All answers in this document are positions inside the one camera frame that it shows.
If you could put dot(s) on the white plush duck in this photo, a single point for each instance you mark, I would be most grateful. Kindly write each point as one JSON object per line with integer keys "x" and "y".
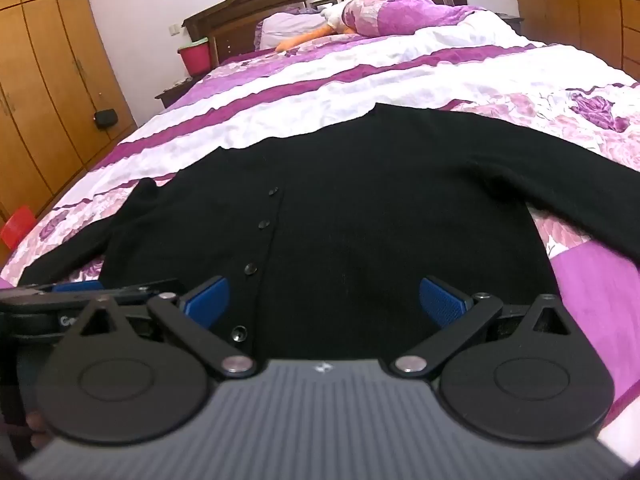
{"x": 302, "y": 39}

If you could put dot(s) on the black buttoned cardigan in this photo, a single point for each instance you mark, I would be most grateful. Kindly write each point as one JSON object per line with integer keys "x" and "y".
{"x": 360, "y": 200}

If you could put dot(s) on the lilac pillow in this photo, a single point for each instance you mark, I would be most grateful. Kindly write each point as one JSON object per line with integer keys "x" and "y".
{"x": 290, "y": 25}

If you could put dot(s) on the wooden dresser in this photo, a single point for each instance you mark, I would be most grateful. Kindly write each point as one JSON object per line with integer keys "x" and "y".
{"x": 580, "y": 20}

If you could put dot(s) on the dark wooden nightstand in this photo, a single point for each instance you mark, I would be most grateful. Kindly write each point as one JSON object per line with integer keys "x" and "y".
{"x": 172, "y": 91}

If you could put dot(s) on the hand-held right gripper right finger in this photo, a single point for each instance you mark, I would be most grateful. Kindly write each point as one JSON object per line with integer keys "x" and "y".
{"x": 442, "y": 301}

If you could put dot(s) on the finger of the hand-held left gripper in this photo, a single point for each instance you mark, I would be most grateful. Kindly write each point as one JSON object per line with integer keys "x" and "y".
{"x": 75, "y": 287}

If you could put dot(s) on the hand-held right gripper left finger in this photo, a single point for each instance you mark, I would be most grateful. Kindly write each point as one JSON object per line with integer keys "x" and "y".
{"x": 207, "y": 296}

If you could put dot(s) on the wooden wardrobe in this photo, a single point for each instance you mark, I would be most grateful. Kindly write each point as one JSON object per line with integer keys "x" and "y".
{"x": 45, "y": 70}

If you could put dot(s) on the bed with pink floral quilt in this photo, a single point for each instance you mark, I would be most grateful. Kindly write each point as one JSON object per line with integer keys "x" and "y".
{"x": 350, "y": 70}

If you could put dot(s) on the purple pillow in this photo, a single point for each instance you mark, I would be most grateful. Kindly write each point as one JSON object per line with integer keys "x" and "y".
{"x": 400, "y": 15}

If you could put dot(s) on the red plastic stool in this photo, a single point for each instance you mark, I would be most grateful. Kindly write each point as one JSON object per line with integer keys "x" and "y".
{"x": 15, "y": 230}

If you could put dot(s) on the small black device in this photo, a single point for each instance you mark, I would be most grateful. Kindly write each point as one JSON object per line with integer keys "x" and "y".
{"x": 106, "y": 118}

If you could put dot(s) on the pink bucket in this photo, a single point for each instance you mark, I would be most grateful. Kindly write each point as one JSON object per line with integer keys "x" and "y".
{"x": 195, "y": 57}

